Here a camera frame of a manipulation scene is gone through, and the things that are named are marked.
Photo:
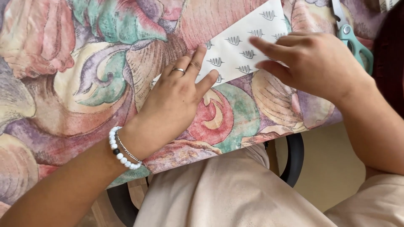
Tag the person's right hand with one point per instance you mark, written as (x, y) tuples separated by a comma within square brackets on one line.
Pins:
[(318, 66)]

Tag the person's left hand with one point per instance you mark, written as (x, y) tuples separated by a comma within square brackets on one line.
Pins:
[(164, 110)]

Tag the white leaf-print paper sheet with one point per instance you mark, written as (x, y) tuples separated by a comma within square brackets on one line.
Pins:
[(233, 47)]

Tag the dark red fabric object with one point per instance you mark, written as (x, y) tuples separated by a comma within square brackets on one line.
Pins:
[(389, 63)]

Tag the floral patterned tablecloth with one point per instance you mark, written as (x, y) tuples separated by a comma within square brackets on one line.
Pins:
[(79, 78)]

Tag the person's beige trousers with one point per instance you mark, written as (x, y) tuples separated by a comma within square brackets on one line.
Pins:
[(227, 195)]

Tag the black metal chair frame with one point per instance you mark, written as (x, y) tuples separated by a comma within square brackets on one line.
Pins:
[(295, 157)]

